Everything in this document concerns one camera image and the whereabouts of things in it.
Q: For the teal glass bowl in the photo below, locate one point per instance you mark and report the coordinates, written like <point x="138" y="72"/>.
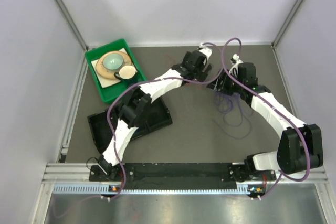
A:
<point x="113" y="61"/>

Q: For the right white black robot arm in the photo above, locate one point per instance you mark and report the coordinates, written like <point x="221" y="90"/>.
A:
<point x="300" y="144"/>

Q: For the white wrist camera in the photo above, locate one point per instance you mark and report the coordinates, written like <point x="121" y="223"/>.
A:
<point x="205" y="50"/>
<point x="236" y="61"/>

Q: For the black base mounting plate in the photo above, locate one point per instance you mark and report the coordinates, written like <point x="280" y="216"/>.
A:
<point x="190" y="175"/>

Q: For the green plastic bin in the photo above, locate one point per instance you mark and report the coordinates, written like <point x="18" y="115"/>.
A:
<point x="109" y="94"/>

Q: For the right aluminium corner post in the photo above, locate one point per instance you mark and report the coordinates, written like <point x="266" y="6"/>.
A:
<point x="290" y="17"/>

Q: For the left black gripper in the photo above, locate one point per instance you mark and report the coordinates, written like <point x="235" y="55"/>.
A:
<point x="200" y="75"/>

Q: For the left aluminium corner post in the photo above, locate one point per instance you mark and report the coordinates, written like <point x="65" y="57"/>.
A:
<point x="70" y="22"/>

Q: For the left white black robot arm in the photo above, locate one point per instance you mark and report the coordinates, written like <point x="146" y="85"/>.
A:
<point x="136" y="101"/>

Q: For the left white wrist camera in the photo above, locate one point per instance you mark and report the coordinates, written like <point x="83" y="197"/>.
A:
<point x="205" y="50"/>

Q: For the aluminium corner post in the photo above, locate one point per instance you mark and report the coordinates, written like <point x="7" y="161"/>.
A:
<point x="70" y="22"/>
<point x="290" y="17"/>

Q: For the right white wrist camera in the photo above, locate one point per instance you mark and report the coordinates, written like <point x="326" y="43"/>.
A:
<point x="236" y="61"/>

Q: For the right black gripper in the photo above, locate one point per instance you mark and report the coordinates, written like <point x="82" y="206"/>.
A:
<point x="216" y="85"/>

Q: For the white slotted cable duct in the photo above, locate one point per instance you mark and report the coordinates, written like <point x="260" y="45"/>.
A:
<point x="107" y="189"/>

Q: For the black mug with beige inside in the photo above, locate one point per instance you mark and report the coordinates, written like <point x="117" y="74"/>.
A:
<point x="126" y="75"/>

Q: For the aluminium frame rail front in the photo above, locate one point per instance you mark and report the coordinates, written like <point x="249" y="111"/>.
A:
<point x="79" y="172"/>

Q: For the black two-compartment tray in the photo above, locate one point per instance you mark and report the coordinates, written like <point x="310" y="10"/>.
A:
<point x="159" y="117"/>

